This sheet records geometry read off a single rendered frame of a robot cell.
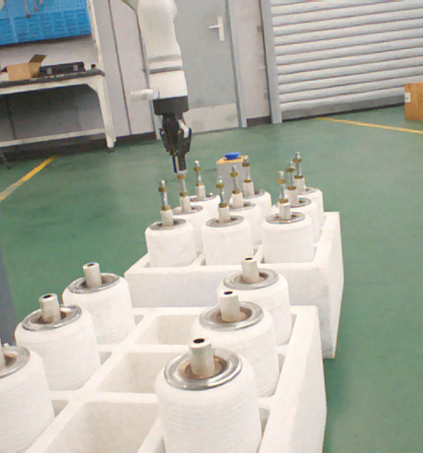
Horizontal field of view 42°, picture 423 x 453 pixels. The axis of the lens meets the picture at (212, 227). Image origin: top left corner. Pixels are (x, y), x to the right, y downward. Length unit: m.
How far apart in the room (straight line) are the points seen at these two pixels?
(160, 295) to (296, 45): 5.38
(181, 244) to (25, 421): 0.55
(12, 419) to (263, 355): 0.27
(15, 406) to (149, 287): 0.52
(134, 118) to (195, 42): 1.01
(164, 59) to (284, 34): 5.15
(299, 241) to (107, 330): 0.40
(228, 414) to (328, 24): 6.03
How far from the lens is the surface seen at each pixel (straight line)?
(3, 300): 1.29
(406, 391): 0.98
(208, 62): 6.17
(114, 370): 0.75
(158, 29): 1.16
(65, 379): 0.73
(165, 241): 1.08
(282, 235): 1.01
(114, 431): 0.70
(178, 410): 0.52
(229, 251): 1.05
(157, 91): 1.16
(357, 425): 0.90
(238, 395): 0.52
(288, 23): 6.30
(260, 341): 0.62
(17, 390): 0.63
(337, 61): 6.43
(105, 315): 0.81
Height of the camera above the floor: 0.51
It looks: 14 degrees down
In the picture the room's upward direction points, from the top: 8 degrees counter-clockwise
